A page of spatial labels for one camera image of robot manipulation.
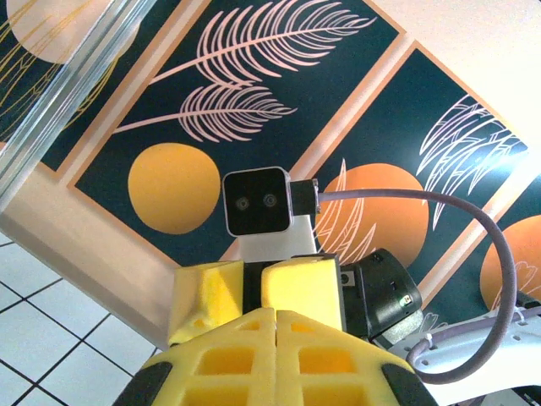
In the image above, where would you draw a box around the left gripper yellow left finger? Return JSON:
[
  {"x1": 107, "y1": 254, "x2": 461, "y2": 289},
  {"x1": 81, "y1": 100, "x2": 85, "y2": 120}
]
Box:
[{"x1": 145, "y1": 308, "x2": 278, "y2": 406}]

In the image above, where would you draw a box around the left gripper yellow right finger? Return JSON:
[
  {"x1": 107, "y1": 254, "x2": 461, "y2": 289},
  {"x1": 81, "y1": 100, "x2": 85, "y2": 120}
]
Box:
[{"x1": 276, "y1": 310, "x2": 413, "y2": 406}]

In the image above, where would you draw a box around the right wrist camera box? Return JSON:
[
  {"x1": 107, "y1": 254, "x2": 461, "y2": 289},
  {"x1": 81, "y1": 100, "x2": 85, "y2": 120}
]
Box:
[{"x1": 221, "y1": 166, "x2": 319, "y2": 264}]

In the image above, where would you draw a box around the aluminium corner post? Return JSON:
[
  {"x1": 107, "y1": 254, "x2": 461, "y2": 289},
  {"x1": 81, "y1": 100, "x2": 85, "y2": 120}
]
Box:
[{"x1": 0, "y1": 0, "x2": 140, "y2": 204}]

